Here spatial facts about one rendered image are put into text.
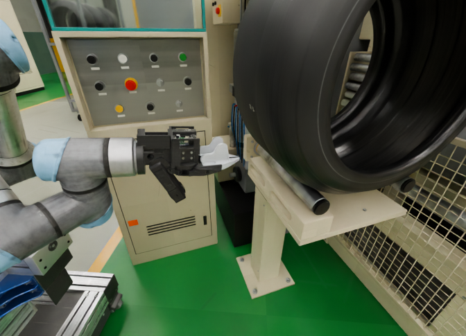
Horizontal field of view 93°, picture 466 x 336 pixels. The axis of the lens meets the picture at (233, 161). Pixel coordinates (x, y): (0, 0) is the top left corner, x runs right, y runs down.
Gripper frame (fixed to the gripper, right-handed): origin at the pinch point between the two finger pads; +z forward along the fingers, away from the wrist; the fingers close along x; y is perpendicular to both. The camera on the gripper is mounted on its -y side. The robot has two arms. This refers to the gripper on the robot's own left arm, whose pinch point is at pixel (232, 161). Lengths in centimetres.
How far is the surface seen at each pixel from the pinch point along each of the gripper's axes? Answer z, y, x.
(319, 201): 18.7, -6.2, -10.0
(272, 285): 43, -95, 23
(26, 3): -419, 73, 1076
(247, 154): 14.7, -10.5, 23.9
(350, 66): 62, 22, 37
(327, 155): 14.2, 7.0, -12.1
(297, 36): 3.8, 25.6, -9.4
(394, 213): 48, -14, -10
